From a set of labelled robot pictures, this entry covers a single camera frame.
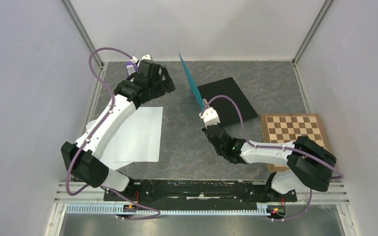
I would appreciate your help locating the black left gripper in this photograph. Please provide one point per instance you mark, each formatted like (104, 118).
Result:
(166, 86)

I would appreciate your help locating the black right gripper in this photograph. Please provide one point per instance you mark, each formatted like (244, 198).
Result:
(220, 126)

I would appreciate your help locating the black folder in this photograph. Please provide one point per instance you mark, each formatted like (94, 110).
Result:
(225, 96)

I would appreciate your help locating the white paper sheets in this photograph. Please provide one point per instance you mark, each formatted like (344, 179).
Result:
(137, 140)

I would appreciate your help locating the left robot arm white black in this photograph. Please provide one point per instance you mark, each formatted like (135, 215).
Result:
(82, 158)

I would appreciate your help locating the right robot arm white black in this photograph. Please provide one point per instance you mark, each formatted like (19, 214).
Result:
(308, 164)

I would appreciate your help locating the purple metronome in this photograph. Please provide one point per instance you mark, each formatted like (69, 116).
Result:
(131, 68)

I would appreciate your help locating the wooden chessboard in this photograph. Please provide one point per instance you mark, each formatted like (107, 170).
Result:
(283, 128)

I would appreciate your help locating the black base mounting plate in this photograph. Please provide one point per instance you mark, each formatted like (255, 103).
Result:
(172, 194)

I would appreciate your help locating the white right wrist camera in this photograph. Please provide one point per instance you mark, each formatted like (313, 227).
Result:
(210, 117)

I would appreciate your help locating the aluminium frame rail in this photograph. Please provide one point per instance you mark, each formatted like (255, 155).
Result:
(95, 201)

